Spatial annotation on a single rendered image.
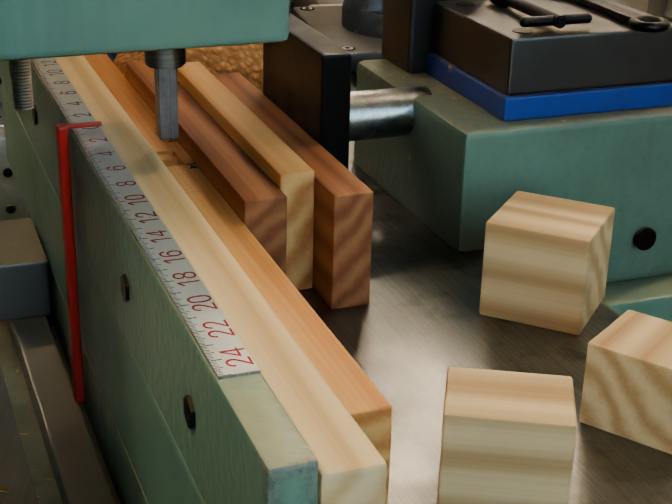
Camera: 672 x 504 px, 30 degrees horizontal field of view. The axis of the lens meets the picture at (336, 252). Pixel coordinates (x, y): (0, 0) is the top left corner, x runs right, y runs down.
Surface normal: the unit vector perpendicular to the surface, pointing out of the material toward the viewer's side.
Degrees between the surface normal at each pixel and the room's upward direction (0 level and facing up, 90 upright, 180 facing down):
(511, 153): 90
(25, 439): 0
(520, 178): 90
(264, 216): 90
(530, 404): 0
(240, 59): 41
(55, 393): 0
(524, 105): 90
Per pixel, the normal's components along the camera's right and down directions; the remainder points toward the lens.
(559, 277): -0.43, 0.35
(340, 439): 0.03, -0.92
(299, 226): 0.36, 0.38
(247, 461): -0.94, 0.12
